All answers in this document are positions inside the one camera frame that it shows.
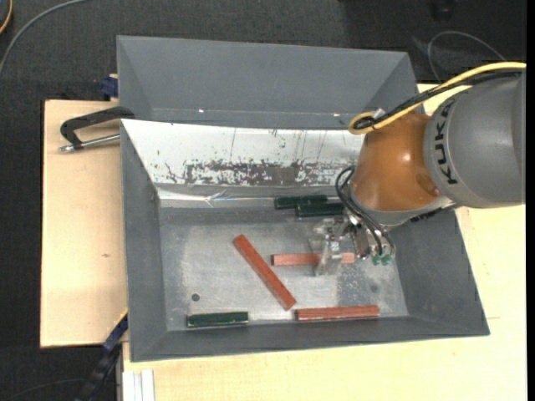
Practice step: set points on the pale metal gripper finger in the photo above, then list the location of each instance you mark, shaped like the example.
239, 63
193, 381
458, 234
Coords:
327, 232
330, 261

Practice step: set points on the dark green flat block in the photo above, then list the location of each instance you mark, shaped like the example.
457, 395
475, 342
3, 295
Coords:
217, 319
299, 201
319, 210

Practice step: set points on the red-brown flat block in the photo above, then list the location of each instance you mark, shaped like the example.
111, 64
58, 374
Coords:
263, 270
292, 260
336, 313

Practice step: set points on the grey metal bin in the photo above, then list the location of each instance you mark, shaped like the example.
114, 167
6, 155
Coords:
251, 77

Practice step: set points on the pale wood flat board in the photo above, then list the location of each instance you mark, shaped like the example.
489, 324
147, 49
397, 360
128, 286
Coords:
79, 232

